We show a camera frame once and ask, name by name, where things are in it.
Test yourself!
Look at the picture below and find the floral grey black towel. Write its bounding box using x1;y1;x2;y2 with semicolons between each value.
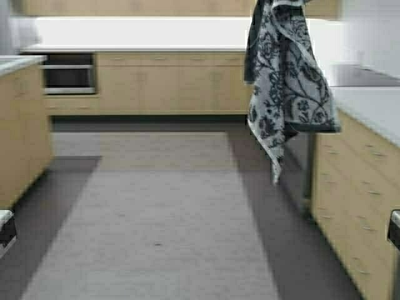
244;1;341;184

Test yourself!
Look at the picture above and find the robot base right corner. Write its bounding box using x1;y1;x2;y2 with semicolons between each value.
387;209;400;250

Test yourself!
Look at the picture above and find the robot base left corner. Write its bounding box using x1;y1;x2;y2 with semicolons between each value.
1;210;17;258

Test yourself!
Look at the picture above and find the far wooden cabinet row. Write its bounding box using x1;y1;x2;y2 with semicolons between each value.
45;51;251;116

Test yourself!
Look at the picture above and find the built-in steel oven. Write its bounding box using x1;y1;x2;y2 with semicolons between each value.
41;52;96;95

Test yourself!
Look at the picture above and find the right side wooden cabinet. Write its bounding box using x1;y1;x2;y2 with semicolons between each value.
311;112;399;299

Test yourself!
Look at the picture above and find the stainless steel sink basin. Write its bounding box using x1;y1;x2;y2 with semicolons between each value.
326;64;399;88

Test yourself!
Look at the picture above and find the left side wooden cabinet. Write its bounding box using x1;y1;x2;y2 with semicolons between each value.
1;55;53;209

